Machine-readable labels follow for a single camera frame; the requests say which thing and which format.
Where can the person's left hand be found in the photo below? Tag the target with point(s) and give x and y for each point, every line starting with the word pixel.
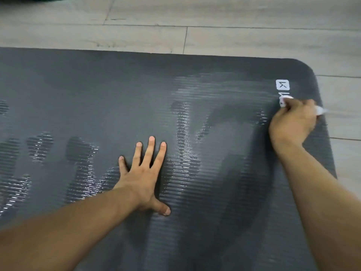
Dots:
pixel 141 183

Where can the person's right hand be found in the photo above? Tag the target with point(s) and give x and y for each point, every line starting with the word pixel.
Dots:
pixel 293 124

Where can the white tissue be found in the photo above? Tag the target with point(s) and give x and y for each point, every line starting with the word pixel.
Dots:
pixel 320 110

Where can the dark grey yoga mat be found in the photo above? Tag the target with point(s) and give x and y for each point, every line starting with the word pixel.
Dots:
pixel 112 95

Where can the person's left forearm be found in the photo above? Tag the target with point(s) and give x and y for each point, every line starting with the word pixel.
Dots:
pixel 56 231

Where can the person's right forearm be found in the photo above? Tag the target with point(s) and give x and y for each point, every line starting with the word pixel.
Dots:
pixel 324 208

